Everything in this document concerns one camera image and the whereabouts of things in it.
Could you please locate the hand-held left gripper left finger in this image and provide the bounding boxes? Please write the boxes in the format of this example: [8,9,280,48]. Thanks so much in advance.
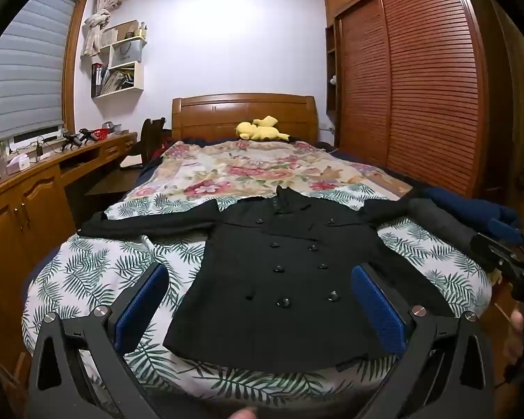
[26,263,171,419]

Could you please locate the wooden bed headboard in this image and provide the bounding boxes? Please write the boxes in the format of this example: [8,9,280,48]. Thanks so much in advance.
[172,93,319,146]

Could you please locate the white wall shelf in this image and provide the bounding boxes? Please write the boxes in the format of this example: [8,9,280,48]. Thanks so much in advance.
[90,19,148,99]

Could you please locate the grey window blind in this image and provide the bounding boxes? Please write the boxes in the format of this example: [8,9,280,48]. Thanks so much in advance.
[0,0,80,141]

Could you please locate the grey folded garment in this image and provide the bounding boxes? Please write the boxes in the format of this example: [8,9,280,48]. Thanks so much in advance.
[408,198,495,268]

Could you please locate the grey paper bag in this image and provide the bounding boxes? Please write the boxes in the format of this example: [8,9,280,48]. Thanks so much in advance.
[114,38,143,63]

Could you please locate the floral blanket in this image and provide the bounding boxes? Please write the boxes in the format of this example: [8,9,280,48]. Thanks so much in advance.
[133,140,414,210]

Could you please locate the row of books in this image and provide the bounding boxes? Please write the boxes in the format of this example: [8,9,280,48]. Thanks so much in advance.
[92,63,136,97]

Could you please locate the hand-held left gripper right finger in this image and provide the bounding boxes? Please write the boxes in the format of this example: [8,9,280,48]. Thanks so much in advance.
[350,263,496,419]

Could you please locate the leaf print bed sheet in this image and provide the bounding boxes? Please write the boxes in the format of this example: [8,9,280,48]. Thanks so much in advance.
[22,182,495,410]

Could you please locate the wooden slatted wardrobe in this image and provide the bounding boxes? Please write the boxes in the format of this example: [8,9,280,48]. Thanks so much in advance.
[324,0,509,204]

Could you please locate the black buttoned coat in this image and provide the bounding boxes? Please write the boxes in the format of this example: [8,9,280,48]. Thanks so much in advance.
[78,185,459,374]

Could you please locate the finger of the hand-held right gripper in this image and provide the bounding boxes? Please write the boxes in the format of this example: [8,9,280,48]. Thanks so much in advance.
[488,219,524,244]
[470,233,515,274]

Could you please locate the wooden door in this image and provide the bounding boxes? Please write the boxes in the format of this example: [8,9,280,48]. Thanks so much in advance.
[491,4,524,232]

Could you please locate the person's right hand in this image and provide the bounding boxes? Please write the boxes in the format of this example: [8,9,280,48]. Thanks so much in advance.
[504,310,524,361]

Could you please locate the yellow plush toy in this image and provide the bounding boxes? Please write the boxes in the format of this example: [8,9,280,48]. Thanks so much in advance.
[236,116,291,142]

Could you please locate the pink tissue box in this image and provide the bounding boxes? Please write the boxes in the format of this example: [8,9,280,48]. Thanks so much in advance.
[6,155,31,174]

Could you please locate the black tools on desk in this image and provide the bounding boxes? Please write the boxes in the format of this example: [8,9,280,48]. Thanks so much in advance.
[62,128,101,149]

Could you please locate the navy folded garment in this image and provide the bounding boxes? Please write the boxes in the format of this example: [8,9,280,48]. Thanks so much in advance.
[423,186,523,233]

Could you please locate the dark wooden chair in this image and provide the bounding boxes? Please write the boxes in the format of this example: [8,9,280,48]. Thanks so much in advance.
[121,117,167,172]

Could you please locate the long wooden desk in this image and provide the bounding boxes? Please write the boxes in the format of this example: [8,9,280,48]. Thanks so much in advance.
[0,132,139,374]

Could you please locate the tied beige curtain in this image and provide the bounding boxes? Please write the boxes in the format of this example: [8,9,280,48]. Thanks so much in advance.
[81,0,121,58]

